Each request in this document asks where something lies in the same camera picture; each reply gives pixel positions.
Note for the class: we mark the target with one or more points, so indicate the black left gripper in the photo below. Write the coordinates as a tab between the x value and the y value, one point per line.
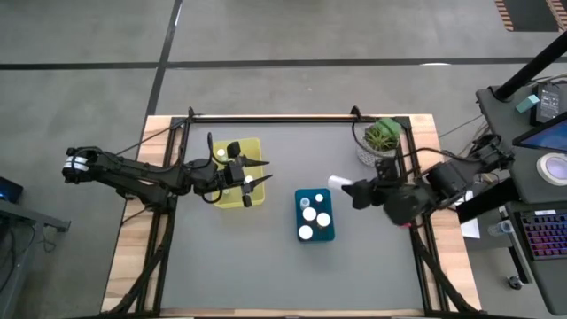
234	173

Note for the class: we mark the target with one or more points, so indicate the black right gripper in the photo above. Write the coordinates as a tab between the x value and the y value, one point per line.
383	192

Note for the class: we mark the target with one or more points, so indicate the small clear bottle white cap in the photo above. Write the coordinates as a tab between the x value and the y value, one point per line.
339	181

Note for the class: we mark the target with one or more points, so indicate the small clear bottle green pills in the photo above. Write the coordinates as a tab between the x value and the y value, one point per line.
220	153

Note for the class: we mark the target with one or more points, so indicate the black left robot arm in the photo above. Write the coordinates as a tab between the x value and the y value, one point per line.
133	170

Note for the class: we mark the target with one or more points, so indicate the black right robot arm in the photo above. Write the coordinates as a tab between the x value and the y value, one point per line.
447	177

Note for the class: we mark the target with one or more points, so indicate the blue plastic bin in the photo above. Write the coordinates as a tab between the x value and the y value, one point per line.
328	201

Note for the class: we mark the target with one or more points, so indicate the yellow translucent plastic bin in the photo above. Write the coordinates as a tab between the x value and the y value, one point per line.
235	203

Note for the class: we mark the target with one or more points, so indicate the potted succulent patterned white pot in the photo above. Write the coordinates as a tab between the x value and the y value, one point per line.
381	139

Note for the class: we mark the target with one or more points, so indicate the grey table mat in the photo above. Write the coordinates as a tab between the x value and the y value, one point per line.
230	266

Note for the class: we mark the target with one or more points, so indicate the white paper sheet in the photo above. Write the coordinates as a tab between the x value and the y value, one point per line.
470	228

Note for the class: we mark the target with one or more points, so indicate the clear plastic water bottle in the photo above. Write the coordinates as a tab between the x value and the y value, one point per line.
500	228

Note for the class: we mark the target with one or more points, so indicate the dark grey equipment desk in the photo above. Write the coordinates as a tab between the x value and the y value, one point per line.
500	146

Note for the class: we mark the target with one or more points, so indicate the teal foam block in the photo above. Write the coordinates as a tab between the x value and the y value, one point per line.
527	104

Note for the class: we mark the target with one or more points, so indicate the backlit rainbow keyboard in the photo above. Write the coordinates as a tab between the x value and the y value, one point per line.
547	235

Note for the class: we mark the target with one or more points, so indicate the black power adapter box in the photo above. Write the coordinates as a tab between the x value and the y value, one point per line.
547	104

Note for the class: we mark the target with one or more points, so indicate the black slanted pole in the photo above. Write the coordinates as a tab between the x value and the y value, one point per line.
531	66

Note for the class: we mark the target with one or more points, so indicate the dark grey keyboard desk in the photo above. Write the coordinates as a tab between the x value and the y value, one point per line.
553	283

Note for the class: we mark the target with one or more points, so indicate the grey metal stand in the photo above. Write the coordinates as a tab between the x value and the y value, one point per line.
26	217

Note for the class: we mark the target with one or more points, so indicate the black mat striped edges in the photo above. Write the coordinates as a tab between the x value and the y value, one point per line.
527	15

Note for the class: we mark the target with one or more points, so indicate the small blue-lit screen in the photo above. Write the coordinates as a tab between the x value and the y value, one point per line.
9	190

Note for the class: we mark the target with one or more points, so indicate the black metal table frame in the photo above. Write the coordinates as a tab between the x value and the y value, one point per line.
283	119

